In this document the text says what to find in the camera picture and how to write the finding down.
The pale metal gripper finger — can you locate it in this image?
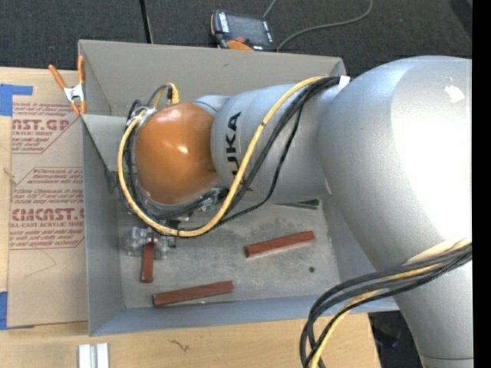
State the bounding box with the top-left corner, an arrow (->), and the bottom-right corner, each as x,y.
153,234 -> 172,261
127,225 -> 150,258

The red-brown block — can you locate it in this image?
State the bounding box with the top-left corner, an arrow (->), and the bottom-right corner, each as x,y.
244,230 -> 317,259
140,239 -> 156,284
151,280 -> 236,308

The grey metal bin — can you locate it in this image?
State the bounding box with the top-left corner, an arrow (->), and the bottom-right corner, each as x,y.
77,39 -> 400,337

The brown cardboard board red print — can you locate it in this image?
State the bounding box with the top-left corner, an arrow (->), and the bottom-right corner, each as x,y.
0,66 -> 90,330

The dark green flat block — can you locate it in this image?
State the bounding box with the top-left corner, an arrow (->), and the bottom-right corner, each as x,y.
272,199 -> 321,211

